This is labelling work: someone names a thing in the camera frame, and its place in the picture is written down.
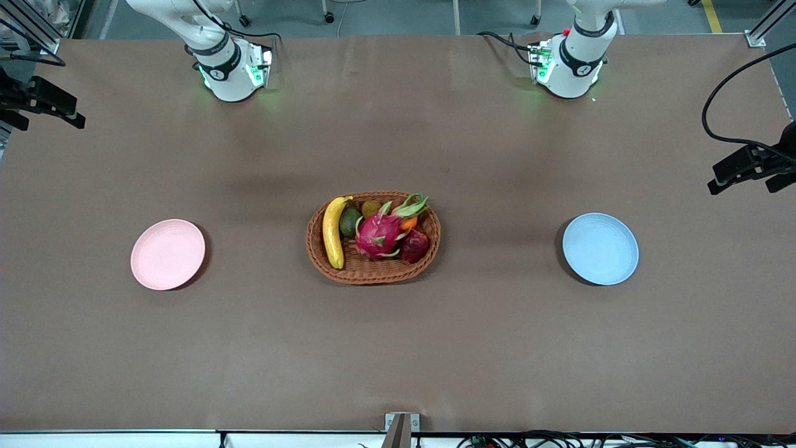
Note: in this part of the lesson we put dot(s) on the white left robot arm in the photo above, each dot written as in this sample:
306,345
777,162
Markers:
575,68

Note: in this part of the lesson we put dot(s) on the light blue plate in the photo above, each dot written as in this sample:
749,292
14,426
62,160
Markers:
600,249

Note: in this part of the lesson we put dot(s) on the small orange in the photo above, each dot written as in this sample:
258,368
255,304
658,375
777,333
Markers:
408,223

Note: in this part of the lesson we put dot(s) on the dark red apple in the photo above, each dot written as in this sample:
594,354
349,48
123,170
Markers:
415,247

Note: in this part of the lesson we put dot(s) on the brown woven wicker basket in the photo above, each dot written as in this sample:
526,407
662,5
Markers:
373,270

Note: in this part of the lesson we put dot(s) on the metal camera post bracket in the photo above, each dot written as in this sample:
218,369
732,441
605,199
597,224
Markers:
401,432

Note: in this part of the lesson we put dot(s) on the green avocado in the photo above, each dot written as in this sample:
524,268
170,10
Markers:
350,223

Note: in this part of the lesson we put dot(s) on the pink plate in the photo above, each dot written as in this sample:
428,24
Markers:
166,255

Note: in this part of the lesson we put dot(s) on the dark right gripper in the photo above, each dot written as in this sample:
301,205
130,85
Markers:
13,98

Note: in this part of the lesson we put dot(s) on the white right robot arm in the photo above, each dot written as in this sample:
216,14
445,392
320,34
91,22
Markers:
227,74

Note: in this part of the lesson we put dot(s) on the yellow banana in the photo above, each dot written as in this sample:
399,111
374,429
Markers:
333,236

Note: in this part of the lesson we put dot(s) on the brown kiwi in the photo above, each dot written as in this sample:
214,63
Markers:
370,208

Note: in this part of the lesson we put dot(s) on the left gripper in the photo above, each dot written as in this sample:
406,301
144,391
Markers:
785,154

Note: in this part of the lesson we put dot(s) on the pink dragon fruit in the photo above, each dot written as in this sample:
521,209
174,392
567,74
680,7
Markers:
376,236

